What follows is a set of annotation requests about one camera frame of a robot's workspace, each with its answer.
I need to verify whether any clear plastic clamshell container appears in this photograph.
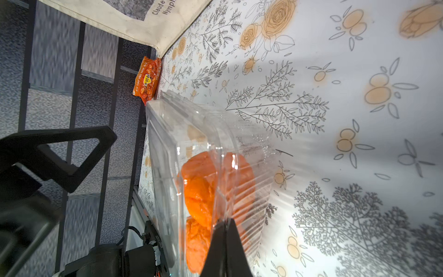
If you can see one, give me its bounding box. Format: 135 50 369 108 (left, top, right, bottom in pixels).
145 91 275 277

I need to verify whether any cream canvas Monet tote bag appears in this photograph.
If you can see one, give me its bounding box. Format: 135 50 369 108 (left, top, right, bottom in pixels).
41 0 210 58

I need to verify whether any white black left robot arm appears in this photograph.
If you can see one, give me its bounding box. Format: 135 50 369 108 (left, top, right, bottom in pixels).
1 126 167 277

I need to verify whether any orange instant noodle packet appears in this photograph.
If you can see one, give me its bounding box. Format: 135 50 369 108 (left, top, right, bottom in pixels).
133 57 162 105

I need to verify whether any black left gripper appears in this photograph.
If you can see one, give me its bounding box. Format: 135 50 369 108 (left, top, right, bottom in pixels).
1 125 117 277

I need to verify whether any orange mandarin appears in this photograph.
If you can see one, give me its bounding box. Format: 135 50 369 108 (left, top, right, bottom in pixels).
181 151 218 229
186 217 211 274

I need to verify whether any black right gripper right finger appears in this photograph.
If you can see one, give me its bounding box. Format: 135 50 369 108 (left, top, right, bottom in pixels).
226 218 253 277

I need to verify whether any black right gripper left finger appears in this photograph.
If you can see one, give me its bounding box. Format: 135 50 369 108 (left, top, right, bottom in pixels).
200 222 226 277

